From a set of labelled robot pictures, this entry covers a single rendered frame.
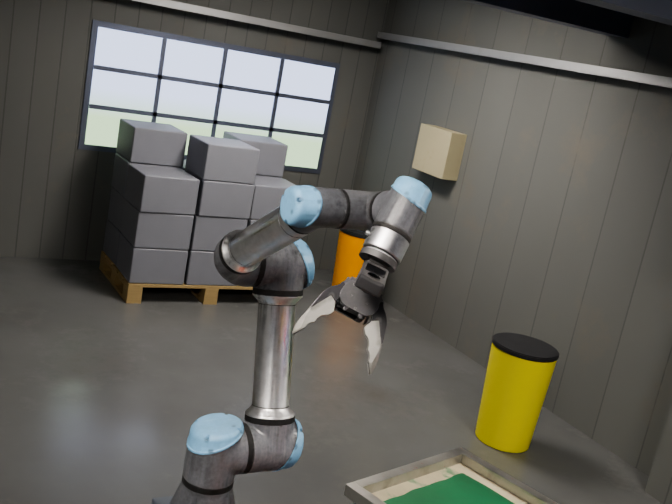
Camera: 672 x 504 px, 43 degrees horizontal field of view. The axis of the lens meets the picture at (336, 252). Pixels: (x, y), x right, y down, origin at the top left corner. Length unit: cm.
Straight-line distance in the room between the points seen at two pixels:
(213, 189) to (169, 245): 57
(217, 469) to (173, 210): 506
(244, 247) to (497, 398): 394
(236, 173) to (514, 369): 285
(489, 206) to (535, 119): 81
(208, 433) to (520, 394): 377
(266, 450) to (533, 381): 366
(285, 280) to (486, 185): 527
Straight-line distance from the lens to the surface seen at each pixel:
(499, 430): 561
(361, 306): 148
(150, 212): 684
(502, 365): 548
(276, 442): 198
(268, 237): 167
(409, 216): 153
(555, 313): 646
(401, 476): 287
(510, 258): 683
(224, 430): 193
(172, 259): 700
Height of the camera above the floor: 228
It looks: 14 degrees down
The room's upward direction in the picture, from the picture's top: 11 degrees clockwise
